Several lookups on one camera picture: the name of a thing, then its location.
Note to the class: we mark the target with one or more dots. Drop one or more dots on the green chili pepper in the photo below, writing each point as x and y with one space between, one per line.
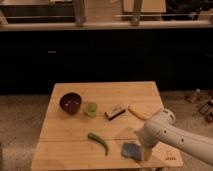
98 139

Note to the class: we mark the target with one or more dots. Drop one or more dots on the dark purple bowl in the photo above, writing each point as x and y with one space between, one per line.
70 103

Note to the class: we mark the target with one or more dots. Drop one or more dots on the green plastic cup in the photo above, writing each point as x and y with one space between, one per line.
91 109

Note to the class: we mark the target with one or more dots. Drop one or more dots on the dark brush block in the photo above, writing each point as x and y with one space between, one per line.
114 112

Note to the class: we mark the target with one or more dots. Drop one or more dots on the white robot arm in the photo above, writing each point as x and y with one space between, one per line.
160 128

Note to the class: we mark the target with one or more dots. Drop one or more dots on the yellow corn cob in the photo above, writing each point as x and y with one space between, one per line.
139 114

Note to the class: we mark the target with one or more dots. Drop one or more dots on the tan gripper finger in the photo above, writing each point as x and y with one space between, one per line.
146 153

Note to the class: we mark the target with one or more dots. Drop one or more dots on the wooden table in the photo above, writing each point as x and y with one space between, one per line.
63 144

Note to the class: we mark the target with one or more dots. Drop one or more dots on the blue sponge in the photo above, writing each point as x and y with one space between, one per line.
131 150

